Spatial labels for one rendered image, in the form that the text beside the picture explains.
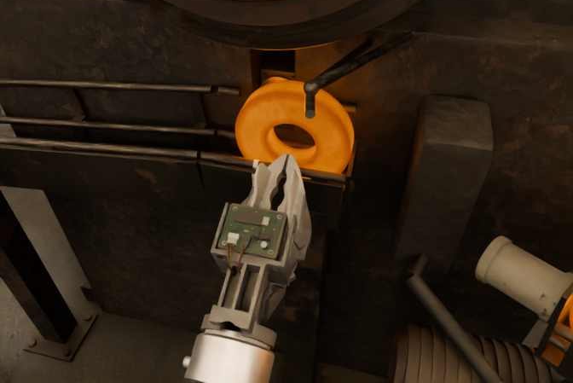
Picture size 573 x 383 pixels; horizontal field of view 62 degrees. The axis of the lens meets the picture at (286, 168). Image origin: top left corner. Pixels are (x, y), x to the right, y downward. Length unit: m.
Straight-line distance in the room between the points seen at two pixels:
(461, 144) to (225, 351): 0.32
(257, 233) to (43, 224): 1.26
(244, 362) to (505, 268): 0.31
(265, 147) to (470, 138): 0.25
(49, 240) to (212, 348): 1.20
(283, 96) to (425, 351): 0.38
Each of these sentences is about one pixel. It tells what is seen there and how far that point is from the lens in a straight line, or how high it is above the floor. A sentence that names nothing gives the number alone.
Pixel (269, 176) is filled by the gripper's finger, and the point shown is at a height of 0.76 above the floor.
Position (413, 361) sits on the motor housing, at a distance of 0.68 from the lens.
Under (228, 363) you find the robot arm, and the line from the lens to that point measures 0.44.
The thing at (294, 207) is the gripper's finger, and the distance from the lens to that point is 0.52.
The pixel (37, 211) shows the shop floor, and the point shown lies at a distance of 1.71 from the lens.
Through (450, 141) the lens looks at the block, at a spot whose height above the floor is 0.80.
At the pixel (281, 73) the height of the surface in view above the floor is 0.77.
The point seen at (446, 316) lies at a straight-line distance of 0.66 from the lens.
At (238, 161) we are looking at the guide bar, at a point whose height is 0.71.
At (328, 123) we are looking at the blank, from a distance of 0.57.
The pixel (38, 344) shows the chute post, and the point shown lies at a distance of 1.40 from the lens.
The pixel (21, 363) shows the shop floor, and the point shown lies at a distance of 1.40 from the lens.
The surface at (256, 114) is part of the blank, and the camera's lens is 0.60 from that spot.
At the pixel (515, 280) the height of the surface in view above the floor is 0.68.
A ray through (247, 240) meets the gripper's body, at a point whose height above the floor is 0.78.
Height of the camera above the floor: 1.13
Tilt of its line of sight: 43 degrees down
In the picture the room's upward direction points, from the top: straight up
